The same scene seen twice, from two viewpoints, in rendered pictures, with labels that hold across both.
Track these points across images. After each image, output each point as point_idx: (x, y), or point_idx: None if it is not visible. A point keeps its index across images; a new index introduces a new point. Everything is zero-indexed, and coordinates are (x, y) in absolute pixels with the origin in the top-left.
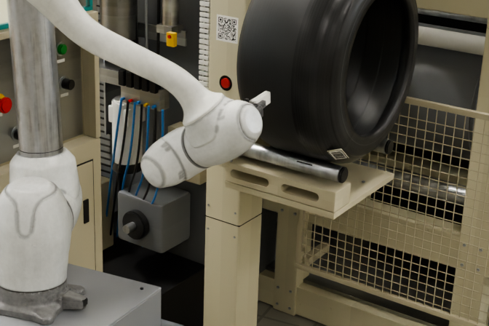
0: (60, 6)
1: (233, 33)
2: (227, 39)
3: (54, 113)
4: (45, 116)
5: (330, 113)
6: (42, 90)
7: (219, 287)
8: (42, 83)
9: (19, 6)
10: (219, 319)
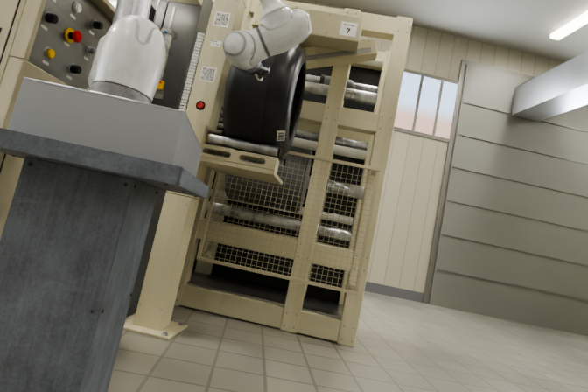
0: None
1: (212, 76)
2: (206, 80)
3: (147, 14)
4: (143, 10)
5: (287, 103)
6: None
7: (165, 243)
8: None
9: None
10: (160, 269)
